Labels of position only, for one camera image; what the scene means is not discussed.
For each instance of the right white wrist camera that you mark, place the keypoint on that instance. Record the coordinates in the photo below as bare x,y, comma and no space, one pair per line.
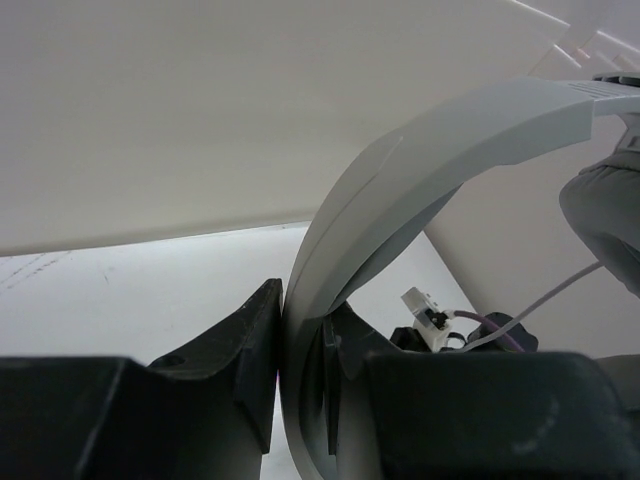
431,322

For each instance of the white grey headphones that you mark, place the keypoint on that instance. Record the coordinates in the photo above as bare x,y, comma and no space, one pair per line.
397,185

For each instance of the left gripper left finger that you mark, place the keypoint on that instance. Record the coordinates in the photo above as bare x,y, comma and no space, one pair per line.
202,411

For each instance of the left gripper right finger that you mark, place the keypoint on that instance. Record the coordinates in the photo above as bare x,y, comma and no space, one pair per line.
397,414

